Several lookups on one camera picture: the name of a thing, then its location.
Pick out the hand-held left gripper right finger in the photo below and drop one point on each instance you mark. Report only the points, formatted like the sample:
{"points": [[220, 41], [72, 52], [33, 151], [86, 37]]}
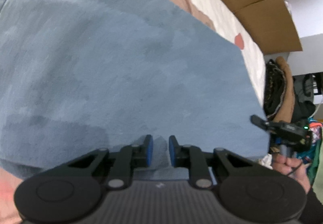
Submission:
{"points": [[172, 149]]}

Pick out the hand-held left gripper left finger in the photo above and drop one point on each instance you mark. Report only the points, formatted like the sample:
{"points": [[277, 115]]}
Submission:
{"points": [[150, 149]]}

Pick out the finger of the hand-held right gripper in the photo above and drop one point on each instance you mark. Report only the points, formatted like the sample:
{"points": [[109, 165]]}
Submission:
{"points": [[260, 122]]}

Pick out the brown folded cloth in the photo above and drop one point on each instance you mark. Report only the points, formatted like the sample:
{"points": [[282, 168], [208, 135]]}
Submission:
{"points": [[289, 82]]}

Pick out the person's right forearm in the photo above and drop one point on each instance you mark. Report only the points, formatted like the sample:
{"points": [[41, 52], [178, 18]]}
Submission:
{"points": [[314, 208]]}

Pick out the cream bear print bed sheet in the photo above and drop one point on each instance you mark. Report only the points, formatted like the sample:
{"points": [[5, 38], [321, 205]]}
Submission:
{"points": [[222, 12]]}

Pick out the grey-blue garment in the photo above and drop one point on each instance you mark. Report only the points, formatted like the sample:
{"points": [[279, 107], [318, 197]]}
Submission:
{"points": [[113, 62]]}

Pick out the black cloth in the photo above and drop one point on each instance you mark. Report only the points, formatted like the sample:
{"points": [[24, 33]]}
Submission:
{"points": [[273, 88]]}

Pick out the person's right hand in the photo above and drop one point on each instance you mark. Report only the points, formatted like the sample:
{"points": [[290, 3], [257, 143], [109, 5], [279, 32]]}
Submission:
{"points": [[292, 168]]}

